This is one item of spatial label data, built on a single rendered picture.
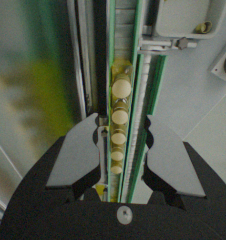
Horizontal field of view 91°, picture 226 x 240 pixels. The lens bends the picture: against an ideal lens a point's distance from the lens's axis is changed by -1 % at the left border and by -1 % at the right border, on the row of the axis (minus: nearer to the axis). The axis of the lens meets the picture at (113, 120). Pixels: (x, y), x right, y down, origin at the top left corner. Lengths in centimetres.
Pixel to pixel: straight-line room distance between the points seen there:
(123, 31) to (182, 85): 40
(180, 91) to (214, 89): 17
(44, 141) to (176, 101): 66
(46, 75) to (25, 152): 12
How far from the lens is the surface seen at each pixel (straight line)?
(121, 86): 21
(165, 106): 72
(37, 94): 21
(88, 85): 61
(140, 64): 40
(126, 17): 49
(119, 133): 26
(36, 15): 24
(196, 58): 70
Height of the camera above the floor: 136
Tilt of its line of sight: 58 degrees down
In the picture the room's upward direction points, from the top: 173 degrees counter-clockwise
